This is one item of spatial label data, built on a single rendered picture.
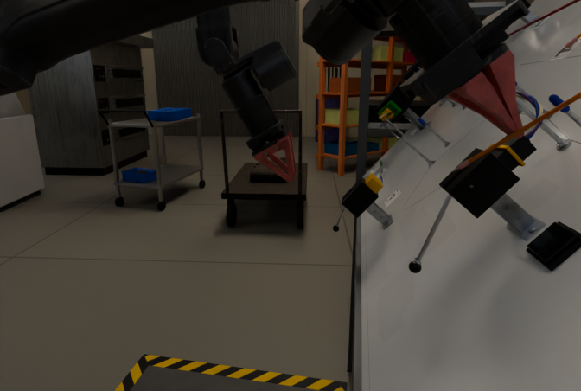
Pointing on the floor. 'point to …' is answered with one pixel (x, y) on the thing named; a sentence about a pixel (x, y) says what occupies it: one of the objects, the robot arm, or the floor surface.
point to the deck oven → (57, 105)
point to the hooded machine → (17, 155)
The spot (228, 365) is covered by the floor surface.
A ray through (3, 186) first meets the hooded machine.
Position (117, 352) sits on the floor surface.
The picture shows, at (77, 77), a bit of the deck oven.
